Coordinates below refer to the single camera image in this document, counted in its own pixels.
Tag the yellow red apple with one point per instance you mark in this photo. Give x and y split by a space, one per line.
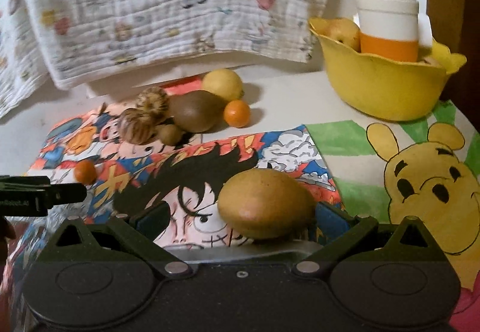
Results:
343 34

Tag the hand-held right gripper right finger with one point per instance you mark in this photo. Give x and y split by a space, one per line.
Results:
330 220

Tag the yellow wavy-rim bowl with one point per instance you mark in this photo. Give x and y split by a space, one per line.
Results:
378 84

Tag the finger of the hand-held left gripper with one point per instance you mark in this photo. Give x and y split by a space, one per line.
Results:
67 192

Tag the printed white blanket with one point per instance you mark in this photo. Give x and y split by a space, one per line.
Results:
142 6

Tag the brown green mango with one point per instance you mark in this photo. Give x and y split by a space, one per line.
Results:
264 204

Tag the colourful comic poster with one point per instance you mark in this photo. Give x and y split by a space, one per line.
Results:
176 167

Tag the white and orange cup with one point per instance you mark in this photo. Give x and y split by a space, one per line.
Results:
388 28

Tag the large brown kiwi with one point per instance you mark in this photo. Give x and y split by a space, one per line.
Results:
195 110

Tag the small orange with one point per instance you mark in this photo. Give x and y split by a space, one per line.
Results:
85 171
237 113

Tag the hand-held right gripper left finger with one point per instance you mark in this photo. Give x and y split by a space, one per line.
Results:
152 220

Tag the Winnie the Pooh mat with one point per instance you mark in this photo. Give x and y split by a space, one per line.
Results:
431 182

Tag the striped brown round fruit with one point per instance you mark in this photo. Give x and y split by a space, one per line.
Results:
152 101
137 126

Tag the yellow lemon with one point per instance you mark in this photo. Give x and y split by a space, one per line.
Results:
223 85

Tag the small brown kiwi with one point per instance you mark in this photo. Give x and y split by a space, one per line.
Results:
169 133

